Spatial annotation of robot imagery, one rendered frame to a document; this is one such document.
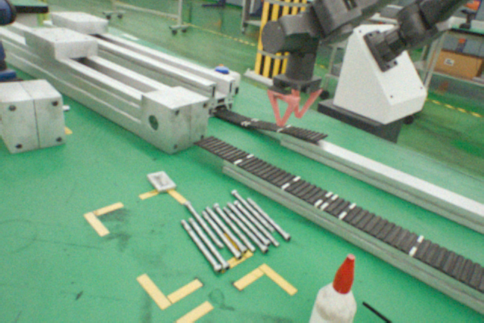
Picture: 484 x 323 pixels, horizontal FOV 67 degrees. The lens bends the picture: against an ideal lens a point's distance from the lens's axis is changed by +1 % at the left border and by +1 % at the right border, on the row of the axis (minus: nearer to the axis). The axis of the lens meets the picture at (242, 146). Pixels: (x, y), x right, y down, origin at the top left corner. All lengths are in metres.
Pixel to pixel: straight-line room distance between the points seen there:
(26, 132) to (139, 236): 0.31
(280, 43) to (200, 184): 0.28
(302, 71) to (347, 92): 0.40
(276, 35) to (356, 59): 0.47
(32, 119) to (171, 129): 0.23
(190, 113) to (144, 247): 0.30
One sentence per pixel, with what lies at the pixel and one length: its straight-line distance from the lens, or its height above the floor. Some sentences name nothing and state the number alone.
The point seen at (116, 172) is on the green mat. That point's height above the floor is 0.78.
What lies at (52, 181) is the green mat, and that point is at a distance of 0.65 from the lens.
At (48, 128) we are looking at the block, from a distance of 0.74.
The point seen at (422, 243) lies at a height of 0.81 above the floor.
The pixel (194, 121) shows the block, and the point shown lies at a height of 0.83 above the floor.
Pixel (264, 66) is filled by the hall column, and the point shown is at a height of 0.15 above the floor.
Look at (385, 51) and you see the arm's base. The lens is 1.10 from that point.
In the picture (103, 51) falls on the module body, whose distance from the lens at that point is 1.22.
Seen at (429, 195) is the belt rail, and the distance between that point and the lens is 0.71.
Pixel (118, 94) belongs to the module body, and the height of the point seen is 0.85.
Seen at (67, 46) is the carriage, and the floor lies 0.89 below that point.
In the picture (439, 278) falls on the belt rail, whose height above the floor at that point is 0.79.
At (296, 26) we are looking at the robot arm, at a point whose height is 1.04.
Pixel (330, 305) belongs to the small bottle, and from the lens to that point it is 0.38.
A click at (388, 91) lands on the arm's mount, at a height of 0.86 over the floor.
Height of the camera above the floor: 1.12
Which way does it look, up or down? 26 degrees down
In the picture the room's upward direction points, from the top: 8 degrees clockwise
